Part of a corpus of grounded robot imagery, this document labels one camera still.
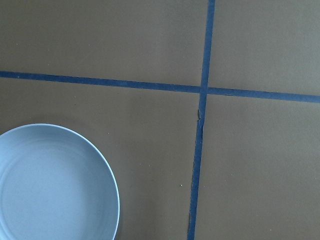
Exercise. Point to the blue plate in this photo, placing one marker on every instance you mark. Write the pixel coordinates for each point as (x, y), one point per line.
(55, 185)

